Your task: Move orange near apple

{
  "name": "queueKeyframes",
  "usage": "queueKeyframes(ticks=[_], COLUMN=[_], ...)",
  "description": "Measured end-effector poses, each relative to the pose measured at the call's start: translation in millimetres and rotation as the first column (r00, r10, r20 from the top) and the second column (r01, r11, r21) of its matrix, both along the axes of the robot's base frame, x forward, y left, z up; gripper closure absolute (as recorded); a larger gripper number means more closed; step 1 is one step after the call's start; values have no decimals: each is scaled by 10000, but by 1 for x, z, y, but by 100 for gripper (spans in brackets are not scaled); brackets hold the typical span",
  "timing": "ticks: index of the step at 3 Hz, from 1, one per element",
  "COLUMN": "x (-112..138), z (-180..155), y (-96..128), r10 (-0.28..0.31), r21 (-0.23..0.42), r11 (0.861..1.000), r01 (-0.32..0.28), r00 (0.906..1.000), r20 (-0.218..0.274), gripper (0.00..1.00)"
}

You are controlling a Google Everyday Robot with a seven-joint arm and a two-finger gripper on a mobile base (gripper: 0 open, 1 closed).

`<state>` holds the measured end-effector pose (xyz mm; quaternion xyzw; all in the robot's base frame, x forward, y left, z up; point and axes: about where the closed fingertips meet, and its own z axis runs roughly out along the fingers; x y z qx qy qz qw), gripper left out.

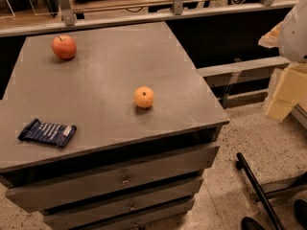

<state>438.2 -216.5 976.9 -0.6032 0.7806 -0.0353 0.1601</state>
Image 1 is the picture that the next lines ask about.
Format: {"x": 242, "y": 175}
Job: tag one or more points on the grey drawer cabinet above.
{"x": 125, "y": 166}

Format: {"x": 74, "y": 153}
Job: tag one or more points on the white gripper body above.
{"x": 295, "y": 35}

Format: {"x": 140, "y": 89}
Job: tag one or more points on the orange fruit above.
{"x": 143, "y": 97}

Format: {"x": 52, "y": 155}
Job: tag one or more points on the grey metal railing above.
{"x": 75, "y": 16}

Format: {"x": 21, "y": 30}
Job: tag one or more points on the black metal bar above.
{"x": 242, "y": 164}

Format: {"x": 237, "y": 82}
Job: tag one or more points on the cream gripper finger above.
{"x": 271, "y": 38}
{"x": 287, "y": 87}

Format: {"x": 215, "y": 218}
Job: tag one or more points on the red apple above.
{"x": 64, "y": 46}

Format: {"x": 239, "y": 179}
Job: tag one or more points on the blue snack packet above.
{"x": 51, "y": 134}

